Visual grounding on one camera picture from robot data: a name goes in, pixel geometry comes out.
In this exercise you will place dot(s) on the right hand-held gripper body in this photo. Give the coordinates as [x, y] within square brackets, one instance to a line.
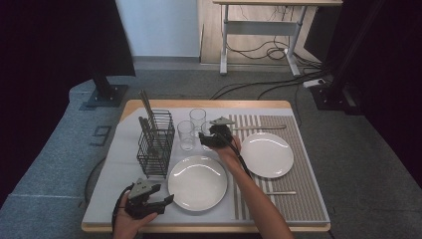
[220, 131]

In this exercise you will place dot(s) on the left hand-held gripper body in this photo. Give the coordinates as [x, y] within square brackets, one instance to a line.
[141, 205]

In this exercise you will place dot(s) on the clear drinking glass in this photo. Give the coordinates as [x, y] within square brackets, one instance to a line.
[198, 116]
[205, 126]
[186, 136]

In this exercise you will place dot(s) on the large white plate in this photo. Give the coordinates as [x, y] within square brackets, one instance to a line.
[199, 186]

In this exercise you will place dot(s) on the silver table knife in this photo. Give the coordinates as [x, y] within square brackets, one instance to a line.
[262, 127]

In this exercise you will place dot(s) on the small white plate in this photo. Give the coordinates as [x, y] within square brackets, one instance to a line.
[267, 156]

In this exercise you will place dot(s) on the silver fork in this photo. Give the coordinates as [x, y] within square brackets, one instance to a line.
[282, 192]

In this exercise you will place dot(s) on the person's left hand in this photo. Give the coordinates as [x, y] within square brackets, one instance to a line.
[127, 225]

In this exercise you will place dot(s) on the wooden table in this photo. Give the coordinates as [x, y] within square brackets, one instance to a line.
[205, 103]

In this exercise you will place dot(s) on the silver cutlery piece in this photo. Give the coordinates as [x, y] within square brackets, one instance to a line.
[146, 100]
[143, 99]
[142, 124]
[147, 131]

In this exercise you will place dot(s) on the white power strip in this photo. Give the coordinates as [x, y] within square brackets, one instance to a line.
[313, 83]

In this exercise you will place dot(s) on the brown white striped placemat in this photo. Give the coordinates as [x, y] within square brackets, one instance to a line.
[305, 199]

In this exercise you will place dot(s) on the desk with white legs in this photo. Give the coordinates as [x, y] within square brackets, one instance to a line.
[262, 28]

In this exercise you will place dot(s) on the black metal stand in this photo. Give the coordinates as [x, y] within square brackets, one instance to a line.
[104, 89]
[331, 99]

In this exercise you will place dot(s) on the black curtain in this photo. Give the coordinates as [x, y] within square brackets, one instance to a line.
[398, 83]
[49, 66]

